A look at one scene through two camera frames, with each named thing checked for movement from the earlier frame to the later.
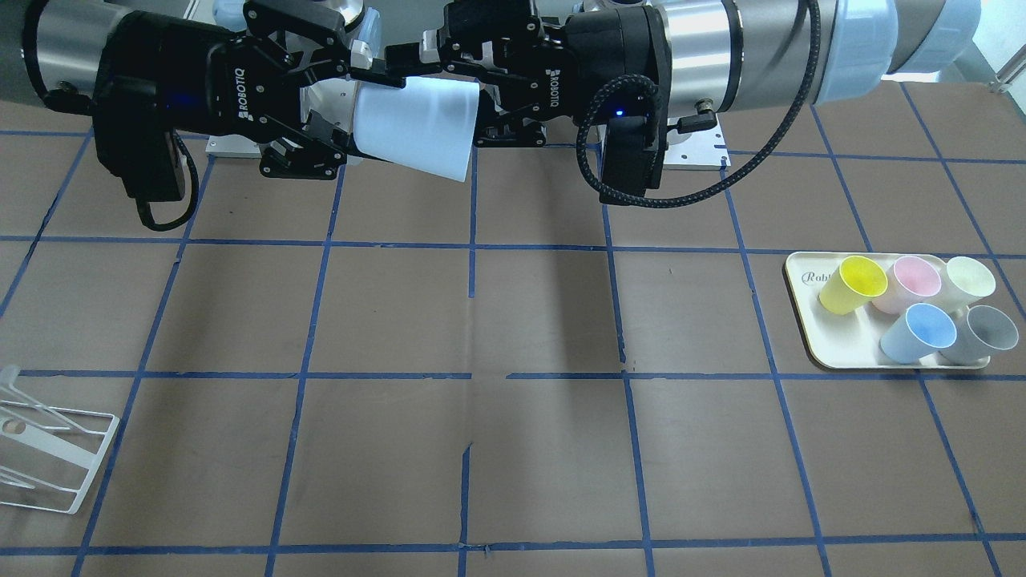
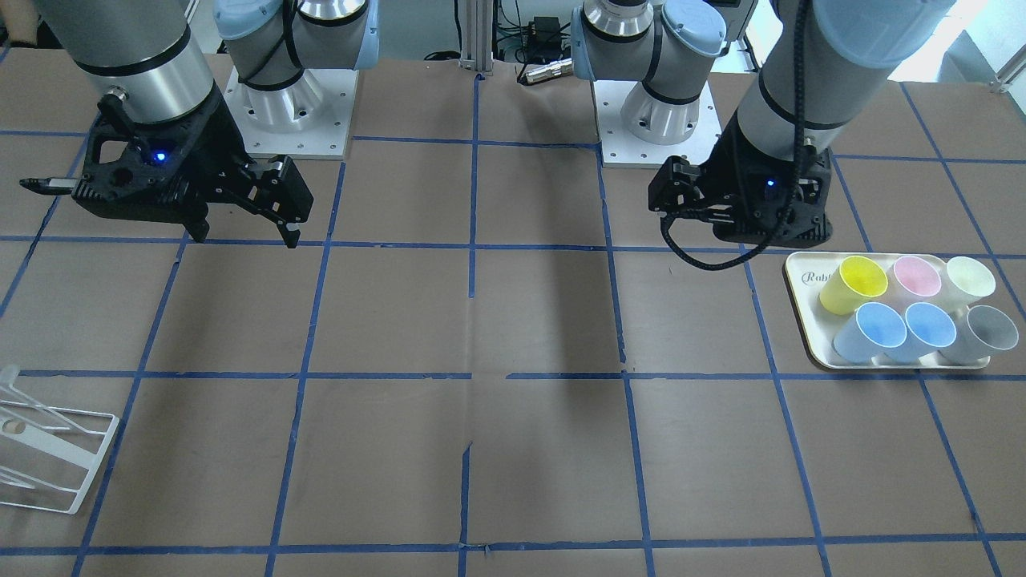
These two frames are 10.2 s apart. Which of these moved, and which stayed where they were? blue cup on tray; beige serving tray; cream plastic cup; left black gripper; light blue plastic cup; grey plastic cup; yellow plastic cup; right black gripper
Moved: light blue plastic cup; left black gripper; right black gripper
Stayed: cream plastic cup; beige serving tray; yellow plastic cup; grey plastic cup; blue cup on tray
